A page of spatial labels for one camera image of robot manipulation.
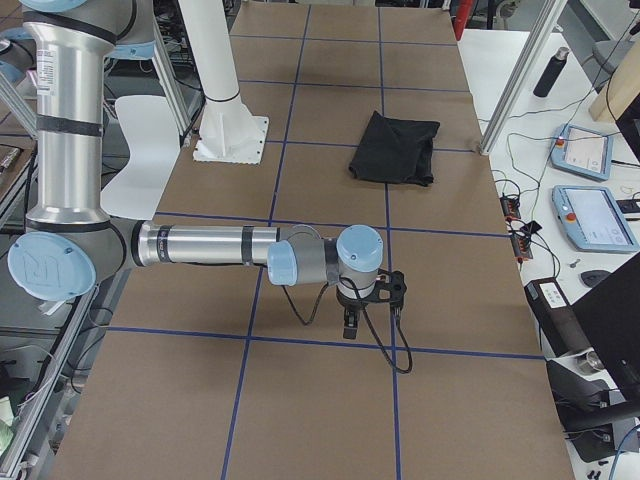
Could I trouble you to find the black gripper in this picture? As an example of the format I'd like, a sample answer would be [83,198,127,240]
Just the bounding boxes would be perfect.
[336,290,369,339]

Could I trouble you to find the black printed t-shirt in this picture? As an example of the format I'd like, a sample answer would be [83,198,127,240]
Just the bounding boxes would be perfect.
[348,111,440,187]

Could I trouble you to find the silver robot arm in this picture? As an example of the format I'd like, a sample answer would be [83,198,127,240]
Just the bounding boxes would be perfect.
[7,1,384,338]

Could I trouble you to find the black computer mouse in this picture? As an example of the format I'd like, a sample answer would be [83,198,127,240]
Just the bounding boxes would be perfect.
[580,269,610,288]

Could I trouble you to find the black monitor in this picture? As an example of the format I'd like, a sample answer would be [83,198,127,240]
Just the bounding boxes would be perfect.
[572,255,639,400]

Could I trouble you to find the near teach pendant tablet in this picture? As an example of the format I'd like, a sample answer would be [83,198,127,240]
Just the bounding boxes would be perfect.
[551,185,639,253]

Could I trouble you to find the teach pendant tablet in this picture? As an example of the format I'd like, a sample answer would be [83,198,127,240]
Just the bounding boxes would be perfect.
[551,124,613,182]
[551,185,639,253]

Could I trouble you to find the far teach pendant tablet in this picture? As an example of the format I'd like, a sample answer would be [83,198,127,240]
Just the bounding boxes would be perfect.
[551,124,613,182]

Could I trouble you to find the black water bottle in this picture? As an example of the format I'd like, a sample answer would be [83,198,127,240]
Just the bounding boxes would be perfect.
[533,47,570,98]

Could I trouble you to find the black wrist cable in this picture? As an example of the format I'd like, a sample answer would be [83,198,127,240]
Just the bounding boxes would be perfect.
[282,277,415,375]

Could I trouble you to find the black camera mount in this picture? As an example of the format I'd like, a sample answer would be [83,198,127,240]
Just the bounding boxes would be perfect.
[374,269,407,319]

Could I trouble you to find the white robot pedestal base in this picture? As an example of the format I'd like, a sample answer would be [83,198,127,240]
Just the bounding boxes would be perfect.
[177,0,270,165]

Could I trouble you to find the aluminium frame post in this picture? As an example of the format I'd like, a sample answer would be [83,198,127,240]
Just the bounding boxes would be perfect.
[479,0,568,155]

